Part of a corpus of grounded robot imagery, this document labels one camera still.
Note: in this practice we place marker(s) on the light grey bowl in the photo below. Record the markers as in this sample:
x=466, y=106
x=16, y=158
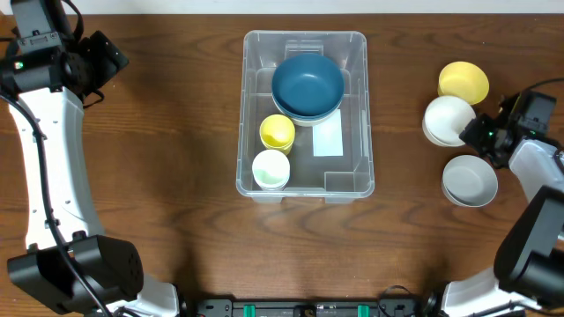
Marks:
x=469, y=181

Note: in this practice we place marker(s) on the white bowl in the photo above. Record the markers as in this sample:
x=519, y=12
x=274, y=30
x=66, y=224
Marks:
x=444, y=120

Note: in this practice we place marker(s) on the yellow bowl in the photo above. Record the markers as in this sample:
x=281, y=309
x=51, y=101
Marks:
x=464, y=80

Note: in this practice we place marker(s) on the beige bowl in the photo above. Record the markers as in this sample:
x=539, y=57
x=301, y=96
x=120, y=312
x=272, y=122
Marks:
x=305, y=122

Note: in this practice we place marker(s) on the white label in container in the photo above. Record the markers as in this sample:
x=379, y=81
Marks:
x=328, y=137

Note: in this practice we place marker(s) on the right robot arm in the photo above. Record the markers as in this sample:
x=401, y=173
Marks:
x=527, y=273

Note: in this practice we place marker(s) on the cream cup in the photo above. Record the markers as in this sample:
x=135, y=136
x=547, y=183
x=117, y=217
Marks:
x=271, y=169

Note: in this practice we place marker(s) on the dark blue bowl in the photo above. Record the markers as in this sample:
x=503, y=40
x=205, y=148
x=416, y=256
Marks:
x=308, y=117
x=308, y=84

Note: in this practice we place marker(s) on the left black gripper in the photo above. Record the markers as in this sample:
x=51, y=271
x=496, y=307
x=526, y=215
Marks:
x=96, y=48

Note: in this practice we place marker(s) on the yellow cup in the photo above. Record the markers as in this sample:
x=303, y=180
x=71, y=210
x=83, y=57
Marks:
x=286, y=147
x=277, y=131

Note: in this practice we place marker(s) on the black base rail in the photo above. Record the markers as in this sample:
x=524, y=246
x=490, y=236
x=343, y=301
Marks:
x=392, y=306

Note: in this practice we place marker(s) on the dark blue bowl front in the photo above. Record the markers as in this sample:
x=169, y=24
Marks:
x=308, y=117

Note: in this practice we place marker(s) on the clear plastic storage container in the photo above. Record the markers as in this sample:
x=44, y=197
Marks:
x=334, y=179

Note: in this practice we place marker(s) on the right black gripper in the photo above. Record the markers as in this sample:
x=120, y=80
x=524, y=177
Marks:
x=471, y=132

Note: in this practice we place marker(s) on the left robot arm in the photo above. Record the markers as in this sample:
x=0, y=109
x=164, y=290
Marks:
x=70, y=265

